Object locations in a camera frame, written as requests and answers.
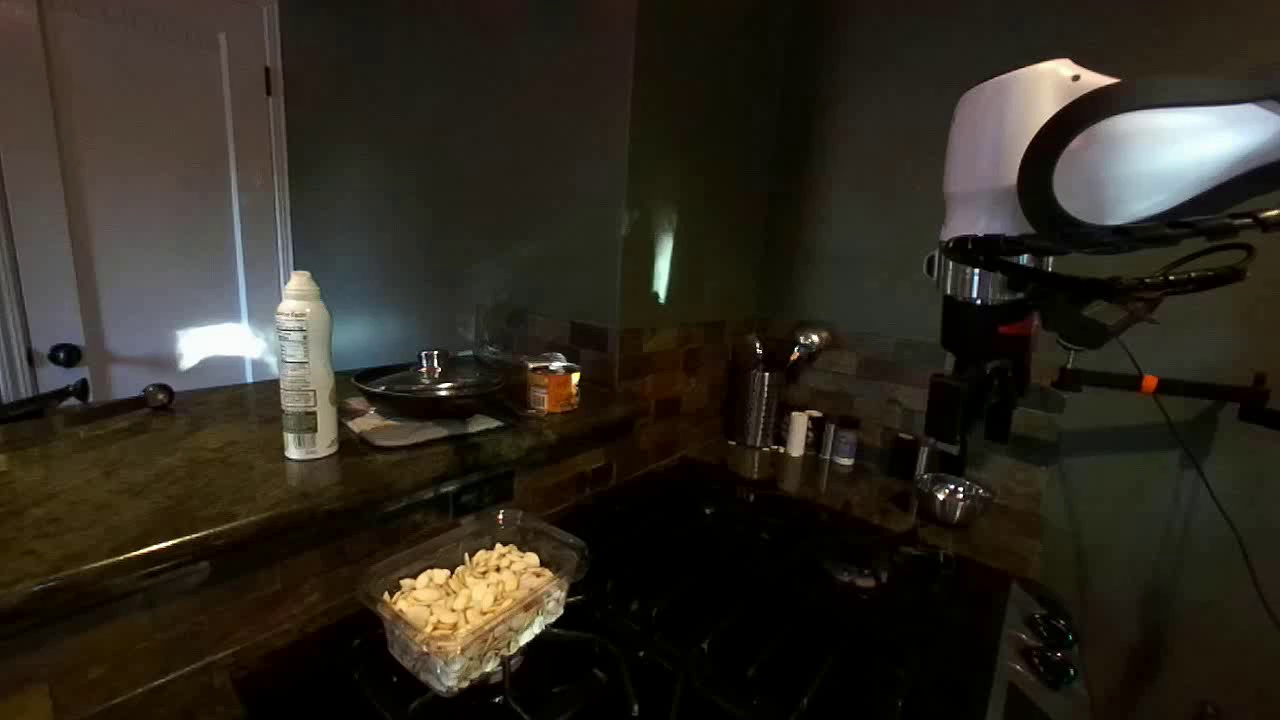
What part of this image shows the glass container of popcorn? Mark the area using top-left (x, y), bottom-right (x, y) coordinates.
top-left (356, 505), bottom-right (590, 702)

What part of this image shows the small shiny metal cup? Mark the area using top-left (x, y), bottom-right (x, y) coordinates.
top-left (921, 473), bottom-right (990, 529)

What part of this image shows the black stove knob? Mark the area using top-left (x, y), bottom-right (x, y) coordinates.
top-left (1018, 599), bottom-right (1089, 692)

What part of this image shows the white door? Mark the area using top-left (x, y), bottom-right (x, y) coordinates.
top-left (0, 0), bottom-right (297, 404)

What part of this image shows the white plastic squeeze bottle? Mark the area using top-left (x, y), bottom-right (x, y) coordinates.
top-left (273, 269), bottom-right (343, 466)

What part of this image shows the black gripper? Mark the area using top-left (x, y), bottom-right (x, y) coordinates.
top-left (925, 292), bottom-right (1041, 453)

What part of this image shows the dark pan with glass lid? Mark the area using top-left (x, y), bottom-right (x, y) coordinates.
top-left (350, 347), bottom-right (526, 422)

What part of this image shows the small white cup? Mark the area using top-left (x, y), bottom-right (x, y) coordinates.
top-left (778, 404), bottom-right (818, 466)

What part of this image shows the black stove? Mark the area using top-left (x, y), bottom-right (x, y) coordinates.
top-left (237, 457), bottom-right (1012, 720)

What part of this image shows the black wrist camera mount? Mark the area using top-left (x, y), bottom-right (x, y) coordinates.
top-left (1022, 240), bottom-right (1261, 354)

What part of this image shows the metal utensil holder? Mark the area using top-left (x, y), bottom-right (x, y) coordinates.
top-left (735, 324), bottom-right (832, 457)

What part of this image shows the grey folded towel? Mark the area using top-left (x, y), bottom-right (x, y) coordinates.
top-left (339, 393), bottom-right (507, 453)

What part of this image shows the small dark shaker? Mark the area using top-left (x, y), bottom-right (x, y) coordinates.
top-left (818, 417), bottom-right (863, 473)

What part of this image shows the black cable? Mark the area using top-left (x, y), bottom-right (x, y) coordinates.
top-left (1112, 334), bottom-right (1280, 596)

